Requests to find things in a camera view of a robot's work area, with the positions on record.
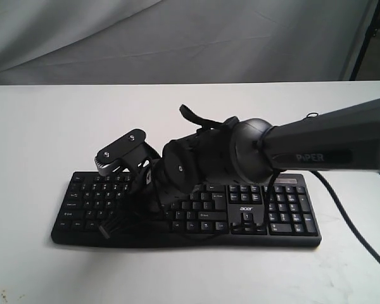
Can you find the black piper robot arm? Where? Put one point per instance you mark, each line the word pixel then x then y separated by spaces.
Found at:
pixel 237 152

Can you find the grey backdrop cloth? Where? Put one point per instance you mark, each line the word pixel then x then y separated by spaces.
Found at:
pixel 180 42

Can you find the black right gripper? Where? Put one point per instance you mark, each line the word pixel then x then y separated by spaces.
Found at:
pixel 157 185

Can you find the black acer keyboard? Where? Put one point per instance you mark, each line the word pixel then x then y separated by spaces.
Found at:
pixel 212 215

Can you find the black metal stand frame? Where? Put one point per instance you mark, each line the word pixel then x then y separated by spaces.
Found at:
pixel 367 64

